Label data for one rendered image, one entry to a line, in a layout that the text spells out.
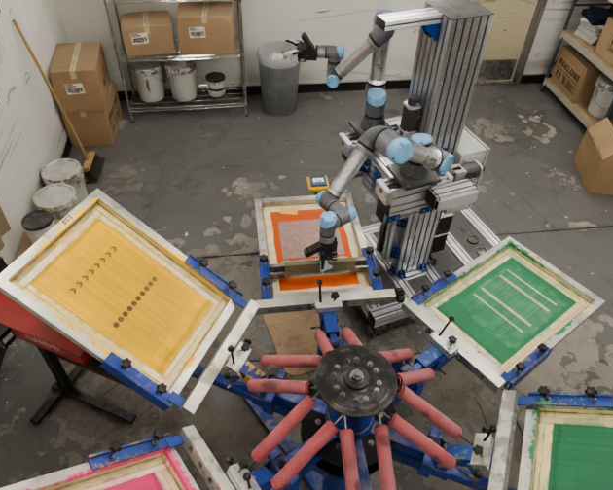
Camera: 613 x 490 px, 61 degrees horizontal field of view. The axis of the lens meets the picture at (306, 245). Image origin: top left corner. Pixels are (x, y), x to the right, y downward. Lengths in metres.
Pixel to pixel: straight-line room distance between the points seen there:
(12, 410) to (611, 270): 4.38
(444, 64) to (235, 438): 2.37
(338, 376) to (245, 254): 2.38
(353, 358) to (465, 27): 1.69
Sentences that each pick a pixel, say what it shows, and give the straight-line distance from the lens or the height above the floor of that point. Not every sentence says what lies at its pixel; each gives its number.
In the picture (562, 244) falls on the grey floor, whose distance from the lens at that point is 4.84.
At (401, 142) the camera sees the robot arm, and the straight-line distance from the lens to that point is 2.40.
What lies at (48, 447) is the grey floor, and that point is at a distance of 3.56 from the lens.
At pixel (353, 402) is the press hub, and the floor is 1.31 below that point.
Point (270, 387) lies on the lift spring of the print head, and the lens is 2.11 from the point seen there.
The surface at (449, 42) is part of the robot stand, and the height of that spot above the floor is 1.92.
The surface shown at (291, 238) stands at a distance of 2.93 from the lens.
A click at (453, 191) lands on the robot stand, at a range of 3.04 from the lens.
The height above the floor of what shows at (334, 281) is 0.95.
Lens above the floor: 2.99
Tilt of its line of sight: 44 degrees down
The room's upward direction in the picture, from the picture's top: 2 degrees clockwise
